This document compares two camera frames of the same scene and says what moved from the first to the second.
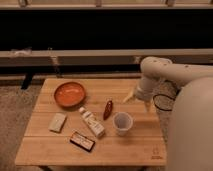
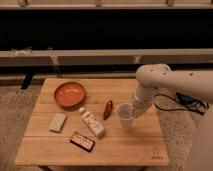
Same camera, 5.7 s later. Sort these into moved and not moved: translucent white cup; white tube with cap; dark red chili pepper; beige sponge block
Moved: translucent white cup
Not moved: beige sponge block; dark red chili pepper; white tube with cap
